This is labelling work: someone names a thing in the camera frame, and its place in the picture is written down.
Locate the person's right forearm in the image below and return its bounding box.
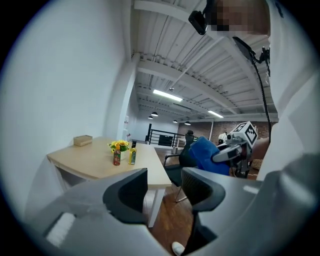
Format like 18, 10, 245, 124
250, 136, 272, 161

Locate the person's left white shoe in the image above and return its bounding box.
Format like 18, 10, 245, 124
171, 241, 186, 256

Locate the yellow bottle with black cap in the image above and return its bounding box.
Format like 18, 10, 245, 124
128, 140, 138, 166

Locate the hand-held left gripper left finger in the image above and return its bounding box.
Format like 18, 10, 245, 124
22, 167, 174, 256

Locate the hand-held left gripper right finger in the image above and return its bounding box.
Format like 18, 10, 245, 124
180, 152, 320, 256

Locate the black head-worn camera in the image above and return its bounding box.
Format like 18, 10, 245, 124
187, 10, 209, 36

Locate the person's white shirt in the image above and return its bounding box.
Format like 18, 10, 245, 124
256, 0, 320, 181

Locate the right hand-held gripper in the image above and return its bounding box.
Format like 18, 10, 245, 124
212, 120, 259, 179

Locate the artificial sunflower bouquet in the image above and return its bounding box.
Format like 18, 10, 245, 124
107, 139, 131, 152

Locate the wooden tissue box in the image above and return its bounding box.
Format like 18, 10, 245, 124
72, 134, 94, 147

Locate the small orange bottle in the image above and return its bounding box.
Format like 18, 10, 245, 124
112, 144, 122, 167

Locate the black office chair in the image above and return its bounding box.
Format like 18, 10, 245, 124
163, 129, 201, 204

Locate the person's head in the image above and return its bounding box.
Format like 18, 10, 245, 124
206, 0, 273, 39

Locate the blue cloth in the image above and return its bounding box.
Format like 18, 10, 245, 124
188, 135, 231, 177

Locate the black cable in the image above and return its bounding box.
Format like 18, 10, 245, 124
251, 61, 273, 146

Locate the black neck-mounted device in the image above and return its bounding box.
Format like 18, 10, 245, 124
231, 35, 273, 76

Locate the black metal railing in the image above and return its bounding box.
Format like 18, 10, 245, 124
145, 122, 186, 148

